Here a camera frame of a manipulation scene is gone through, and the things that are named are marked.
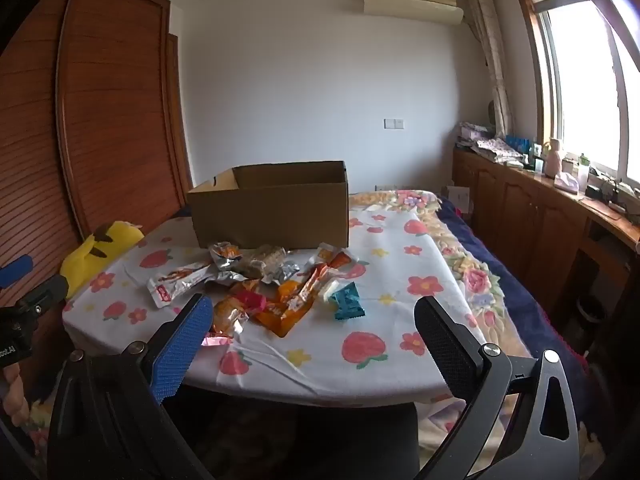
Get white paper bag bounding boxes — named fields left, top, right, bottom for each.
left=446, top=186, right=472, bottom=216

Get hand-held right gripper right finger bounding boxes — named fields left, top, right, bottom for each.
left=414, top=296, right=581, bottom=480

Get small orange snack packet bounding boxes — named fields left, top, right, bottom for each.
left=327, top=252, right=371, bottom=281

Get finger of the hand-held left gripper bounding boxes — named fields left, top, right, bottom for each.
left=0, top=255, right=34, bottom=288
left=17, top=276, right=70, bottom=322

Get wooden framed window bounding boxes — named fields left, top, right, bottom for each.
left=510, top=0, right=640, bottom=186

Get yellow plush toy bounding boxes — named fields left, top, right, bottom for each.
left=60, top=221, right=146, bottom=301

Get pink bottle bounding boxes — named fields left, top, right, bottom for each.
left=546, top=137, right=563, bottom=178

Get black trash bin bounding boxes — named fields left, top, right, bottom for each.
left=576, top=294, right=608, bottom=338

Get floral blanket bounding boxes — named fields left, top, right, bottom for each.
left=350, top=189, right=538, bottom=461

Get pink snack packet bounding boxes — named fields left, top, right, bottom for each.
left=235, top=290, right=268, bottom=313

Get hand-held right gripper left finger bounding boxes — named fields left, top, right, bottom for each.
left=47, top=294, right=214, bottom=480

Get teal snack packet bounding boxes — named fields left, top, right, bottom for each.
left=332, top=282, right=367, bottom=320

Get white orange snack packet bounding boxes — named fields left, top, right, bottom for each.
left=304, top=242, right=335, bottom=273

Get brown cardboard box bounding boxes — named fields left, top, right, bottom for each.
left=186, top=161, right=351, bottom=250

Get blue boxes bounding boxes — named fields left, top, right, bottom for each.
left=505, top=134, right=535, bottom=156

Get dark blue blanket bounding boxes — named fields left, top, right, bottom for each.
left=440, top=197, right=591, bottom=411

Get patterned curtain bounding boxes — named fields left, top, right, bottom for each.
left=462, top=0, right=513, bottom=138

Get person's left hand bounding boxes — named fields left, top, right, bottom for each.
left=0, top=362, right=31, bottom=428

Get wooden slatted wardrobe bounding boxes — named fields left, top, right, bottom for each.
left=0, top=0, right=193, bottom=391

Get large orange snack packet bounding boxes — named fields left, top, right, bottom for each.
left=252, top=280, right=321, bottom=338

